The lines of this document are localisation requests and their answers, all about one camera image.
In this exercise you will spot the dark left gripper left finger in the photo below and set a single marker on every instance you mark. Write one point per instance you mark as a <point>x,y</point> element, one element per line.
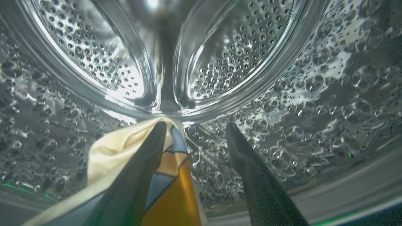
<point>132,188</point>

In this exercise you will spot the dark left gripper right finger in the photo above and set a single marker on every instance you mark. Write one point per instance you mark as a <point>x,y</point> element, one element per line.
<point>263,188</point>

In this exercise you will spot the blue bear print cloth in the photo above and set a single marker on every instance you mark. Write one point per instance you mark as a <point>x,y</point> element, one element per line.
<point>110,147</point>

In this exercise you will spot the perforated steel washer drum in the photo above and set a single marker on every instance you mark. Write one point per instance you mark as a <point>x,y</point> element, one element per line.
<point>282,94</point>

